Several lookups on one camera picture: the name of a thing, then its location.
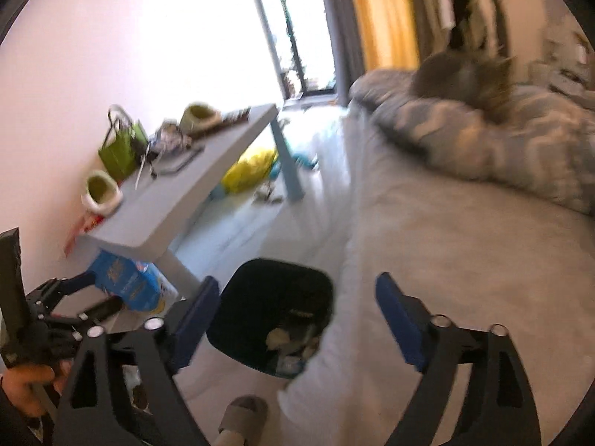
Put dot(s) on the light blue table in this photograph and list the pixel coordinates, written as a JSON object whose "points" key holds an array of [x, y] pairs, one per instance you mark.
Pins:
{"points": [[186, 195]]}

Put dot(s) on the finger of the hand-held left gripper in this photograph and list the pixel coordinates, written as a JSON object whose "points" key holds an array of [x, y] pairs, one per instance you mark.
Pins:
{"points": [[102, 309], [81, 279]]}

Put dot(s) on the bed with grey sheet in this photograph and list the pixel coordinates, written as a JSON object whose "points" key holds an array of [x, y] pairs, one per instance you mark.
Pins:
{"points": [[441, 265]]}

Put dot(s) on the grey cat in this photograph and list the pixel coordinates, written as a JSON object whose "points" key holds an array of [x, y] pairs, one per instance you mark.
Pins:
{"points": [[455, 79]]}

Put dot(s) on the grey slipper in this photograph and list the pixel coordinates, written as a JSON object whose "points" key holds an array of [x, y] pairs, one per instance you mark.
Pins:
{"points": [[244, 413]]}

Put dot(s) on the yellow plastic bag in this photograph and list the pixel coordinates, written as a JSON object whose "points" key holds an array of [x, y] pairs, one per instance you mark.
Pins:
{"points": [[248, 172]]}

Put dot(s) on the sliding glass door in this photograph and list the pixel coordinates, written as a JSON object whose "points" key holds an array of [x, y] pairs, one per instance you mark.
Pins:
{"points": [[293, 32]]}

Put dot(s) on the person's left hand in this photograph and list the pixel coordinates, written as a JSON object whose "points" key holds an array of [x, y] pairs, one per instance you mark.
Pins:
{"points": [[28, 390]]}

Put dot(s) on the green bag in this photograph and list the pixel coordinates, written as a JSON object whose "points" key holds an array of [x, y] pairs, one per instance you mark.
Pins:
{"points": [[121, 153]]}

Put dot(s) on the small card packet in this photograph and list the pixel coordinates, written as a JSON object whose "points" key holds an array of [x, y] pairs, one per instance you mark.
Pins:
{"points": [[169, 137]]}

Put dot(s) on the grey curtain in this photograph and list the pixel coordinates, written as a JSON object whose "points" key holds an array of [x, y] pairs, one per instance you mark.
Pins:
{"points": [[341, 32]]}

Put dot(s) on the black trash bin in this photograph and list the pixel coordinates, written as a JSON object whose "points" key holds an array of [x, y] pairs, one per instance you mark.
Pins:
{"points": [[274, 288]]}

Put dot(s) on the clothes rack with clothes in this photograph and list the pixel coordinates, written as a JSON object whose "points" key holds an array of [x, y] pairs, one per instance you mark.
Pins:
{"points": [[460, 4]]}

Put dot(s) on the white dresser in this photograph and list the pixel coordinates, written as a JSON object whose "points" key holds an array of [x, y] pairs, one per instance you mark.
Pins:
{"points": [[567, 65]]}

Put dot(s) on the yellow curtain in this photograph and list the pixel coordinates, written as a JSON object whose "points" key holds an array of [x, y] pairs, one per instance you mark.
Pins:
{"points": [[381, 14]]}

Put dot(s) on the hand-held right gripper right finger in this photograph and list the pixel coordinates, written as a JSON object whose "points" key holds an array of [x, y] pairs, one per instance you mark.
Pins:
{"points": [[399, 323]]}

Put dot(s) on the dark wooden sticks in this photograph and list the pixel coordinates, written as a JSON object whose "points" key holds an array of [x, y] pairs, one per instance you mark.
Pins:
{"points": [[227, 121]]}

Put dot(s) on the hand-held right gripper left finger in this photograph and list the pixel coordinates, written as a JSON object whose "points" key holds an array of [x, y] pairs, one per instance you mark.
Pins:
{"points": [[195, 323]]}

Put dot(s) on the red packet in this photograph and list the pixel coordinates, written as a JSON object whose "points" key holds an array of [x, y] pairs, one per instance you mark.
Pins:
{"points": [[86, 232]]}

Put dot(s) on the blue patterned fleece blanket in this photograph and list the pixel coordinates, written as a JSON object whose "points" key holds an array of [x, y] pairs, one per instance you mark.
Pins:
{"points": [[488, 139]]}

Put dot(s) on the blue toy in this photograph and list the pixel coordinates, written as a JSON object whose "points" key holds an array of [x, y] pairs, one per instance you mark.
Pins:
{"points": [[304, 160]]}

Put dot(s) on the blue printed package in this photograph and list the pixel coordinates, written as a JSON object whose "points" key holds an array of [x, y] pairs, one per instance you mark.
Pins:
{"points": [[130, 281]]}

